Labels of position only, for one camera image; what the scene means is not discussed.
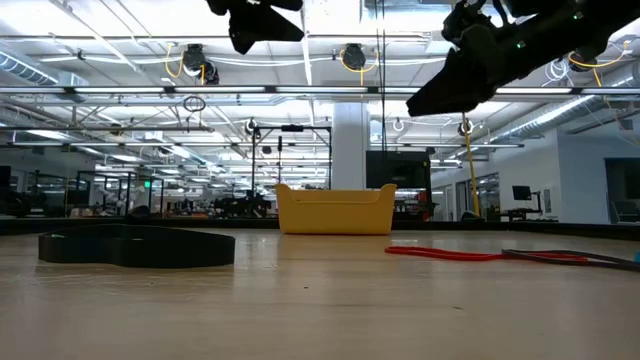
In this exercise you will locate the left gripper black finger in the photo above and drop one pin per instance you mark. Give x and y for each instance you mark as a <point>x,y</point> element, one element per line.
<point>260,27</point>

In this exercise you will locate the black cabinet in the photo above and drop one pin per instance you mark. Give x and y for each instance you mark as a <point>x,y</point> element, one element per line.
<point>400,170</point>

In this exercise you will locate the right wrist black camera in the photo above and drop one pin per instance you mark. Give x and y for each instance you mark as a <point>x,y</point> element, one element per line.
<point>465,25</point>

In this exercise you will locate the long ceiling light strip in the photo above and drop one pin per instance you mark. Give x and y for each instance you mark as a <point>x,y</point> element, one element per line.
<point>225,89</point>

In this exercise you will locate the red rubber band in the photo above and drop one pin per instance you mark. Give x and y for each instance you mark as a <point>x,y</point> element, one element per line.
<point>450,255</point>

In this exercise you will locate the white column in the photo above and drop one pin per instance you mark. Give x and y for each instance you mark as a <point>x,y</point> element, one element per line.
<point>350,145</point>

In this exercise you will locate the thin dark rubber band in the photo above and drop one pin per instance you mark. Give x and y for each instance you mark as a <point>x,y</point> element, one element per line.
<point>620,266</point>

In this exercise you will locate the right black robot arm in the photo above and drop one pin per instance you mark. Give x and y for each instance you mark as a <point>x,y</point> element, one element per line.
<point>590,25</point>

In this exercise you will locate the office chair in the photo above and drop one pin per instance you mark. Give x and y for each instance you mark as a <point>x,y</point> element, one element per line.
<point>625,212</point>

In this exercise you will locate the office desk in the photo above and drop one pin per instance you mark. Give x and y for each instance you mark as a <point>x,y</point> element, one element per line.
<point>525,213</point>

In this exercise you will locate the yellow pole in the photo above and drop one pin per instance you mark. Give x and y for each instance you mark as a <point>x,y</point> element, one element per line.
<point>471,170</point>

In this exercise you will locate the black table edge rail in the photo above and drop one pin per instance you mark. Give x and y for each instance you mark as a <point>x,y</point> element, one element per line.
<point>250,222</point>

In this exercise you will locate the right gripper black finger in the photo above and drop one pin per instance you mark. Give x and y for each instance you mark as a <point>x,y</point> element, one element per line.
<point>450,90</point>

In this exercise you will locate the wide black rubber band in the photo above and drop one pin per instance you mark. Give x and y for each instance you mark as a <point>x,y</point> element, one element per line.
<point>150,252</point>

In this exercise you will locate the black metal gantry frame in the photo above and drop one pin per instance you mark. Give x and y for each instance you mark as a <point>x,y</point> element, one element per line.
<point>253,160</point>

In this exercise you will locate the black computer monitor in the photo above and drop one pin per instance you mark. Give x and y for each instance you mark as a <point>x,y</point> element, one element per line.
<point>521,192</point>

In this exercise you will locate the silver ventilation duct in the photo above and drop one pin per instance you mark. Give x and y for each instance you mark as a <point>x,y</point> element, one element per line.
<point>550,117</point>
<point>25,67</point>

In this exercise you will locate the yellow plastic bin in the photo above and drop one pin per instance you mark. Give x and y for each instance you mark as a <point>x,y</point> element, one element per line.
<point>335,212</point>

